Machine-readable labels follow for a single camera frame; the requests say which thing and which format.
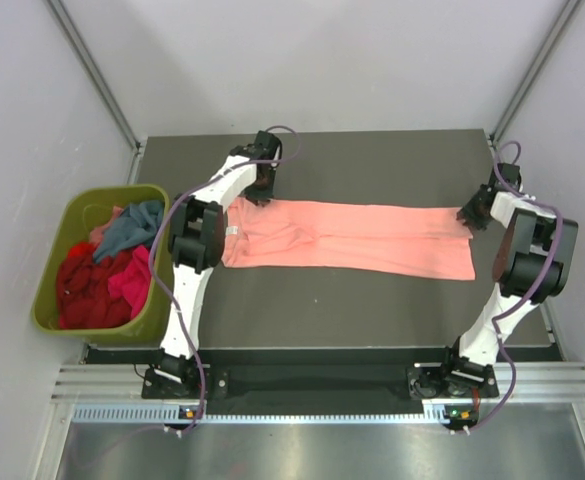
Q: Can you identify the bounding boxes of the salmon pink t shirt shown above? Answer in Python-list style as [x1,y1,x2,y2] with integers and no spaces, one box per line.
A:
[222,199,475,281]

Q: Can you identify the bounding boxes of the grey blue t shirt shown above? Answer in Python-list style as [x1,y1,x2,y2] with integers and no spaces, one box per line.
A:
[93,200,165,263]

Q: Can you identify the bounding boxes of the magenta pink t shirt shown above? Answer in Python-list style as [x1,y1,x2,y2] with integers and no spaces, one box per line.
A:
[108,245,152,322]

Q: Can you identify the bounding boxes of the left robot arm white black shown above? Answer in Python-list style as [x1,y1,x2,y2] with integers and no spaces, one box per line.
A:
[153,128,284,397]

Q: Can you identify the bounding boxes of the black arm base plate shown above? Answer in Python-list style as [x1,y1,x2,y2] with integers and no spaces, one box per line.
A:
[141,362,498,401]

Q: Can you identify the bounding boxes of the aluminium corner post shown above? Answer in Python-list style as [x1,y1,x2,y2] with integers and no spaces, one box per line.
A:
[41,0,146,154]
[487,0,584,148]

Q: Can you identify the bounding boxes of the olive green plastic bin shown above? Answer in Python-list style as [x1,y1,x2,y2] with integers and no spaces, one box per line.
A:
[31,184,173,347]

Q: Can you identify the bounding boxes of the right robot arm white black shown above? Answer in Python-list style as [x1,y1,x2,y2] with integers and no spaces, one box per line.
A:
[438,162,579,396]

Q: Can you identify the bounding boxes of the red t shirt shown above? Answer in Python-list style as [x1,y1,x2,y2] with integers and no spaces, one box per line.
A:
[55,242,132,330]

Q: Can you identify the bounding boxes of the left aluminium corner post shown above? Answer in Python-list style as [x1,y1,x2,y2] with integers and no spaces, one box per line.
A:
[41,0,146,154]

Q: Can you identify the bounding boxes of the right aluminium corner post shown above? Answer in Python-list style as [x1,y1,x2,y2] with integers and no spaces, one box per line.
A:
[487,0,584,148]

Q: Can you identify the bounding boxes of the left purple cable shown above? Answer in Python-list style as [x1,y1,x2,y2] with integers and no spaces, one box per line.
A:
[147,125,302,434]

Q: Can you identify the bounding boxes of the slotted grey cable duct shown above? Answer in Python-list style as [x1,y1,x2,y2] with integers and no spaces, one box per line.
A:
[72,404,474,426]

